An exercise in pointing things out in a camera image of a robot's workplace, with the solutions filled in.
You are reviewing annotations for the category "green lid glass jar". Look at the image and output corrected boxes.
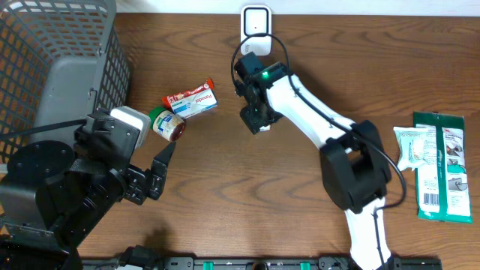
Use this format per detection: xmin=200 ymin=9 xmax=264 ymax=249
xmin=148 ymin=106 xmax=186 ymax=142

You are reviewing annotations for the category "white Panadol medicine box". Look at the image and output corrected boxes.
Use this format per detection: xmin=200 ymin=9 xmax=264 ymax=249
xmin=172 ymin=89 xmax=218 ymax=119

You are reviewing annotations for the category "red snack stick sachet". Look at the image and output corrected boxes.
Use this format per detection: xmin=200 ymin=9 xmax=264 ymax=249
xmin=162 ymin=78 xmax=215 ymax=108

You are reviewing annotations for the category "teal white tissue pack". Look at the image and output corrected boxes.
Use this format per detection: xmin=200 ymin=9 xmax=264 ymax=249
xmin=393 ymin=127 xmax=428 ymax=171

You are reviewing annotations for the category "green white wipes packet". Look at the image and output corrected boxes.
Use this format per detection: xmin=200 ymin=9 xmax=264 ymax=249
xmin=413 ymin=112 xmax=473 ymax=224

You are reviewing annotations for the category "orange small carton box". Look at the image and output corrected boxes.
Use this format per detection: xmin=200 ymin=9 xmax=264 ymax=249
xmin=259 ymin=125 xmax=271 ymax=132

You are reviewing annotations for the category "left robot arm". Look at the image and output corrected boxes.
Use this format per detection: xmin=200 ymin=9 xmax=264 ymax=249
xmin=1 ymin=112 xmax=176 ymax=269

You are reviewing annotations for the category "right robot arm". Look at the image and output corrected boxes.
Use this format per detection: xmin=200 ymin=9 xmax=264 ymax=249
xmin=231 ymin=52 xmax=395 ymax=269

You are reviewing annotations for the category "white barcode scanner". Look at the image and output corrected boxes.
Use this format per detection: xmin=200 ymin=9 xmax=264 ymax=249
xmin=240 ymin=5 xmax=272 ymax=56

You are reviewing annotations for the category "grey plastic mesh basket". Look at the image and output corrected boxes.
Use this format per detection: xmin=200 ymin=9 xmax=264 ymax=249
xmin=0 ymin=0 xmax=133 ymax=166

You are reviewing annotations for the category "black right camera cable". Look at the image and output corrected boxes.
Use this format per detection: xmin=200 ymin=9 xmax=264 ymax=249
xmin=230 ymin=32 xmax=408 ymax=270

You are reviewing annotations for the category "black camera cable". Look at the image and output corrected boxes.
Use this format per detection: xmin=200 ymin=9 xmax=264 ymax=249
xmin=0 ymin=118 xmax=87 ymax=140
xmin=230 ymin=32 xmax=408 ymax=270

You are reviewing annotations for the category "black left camera cable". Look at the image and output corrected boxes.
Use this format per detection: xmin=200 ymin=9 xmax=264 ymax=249
xmin=0 ymin=118 xmax=87 ymax=140

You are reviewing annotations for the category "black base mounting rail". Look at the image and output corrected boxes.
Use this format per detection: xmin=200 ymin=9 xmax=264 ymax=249
xmin=80 ymin=245 xmax=444 ymax=270

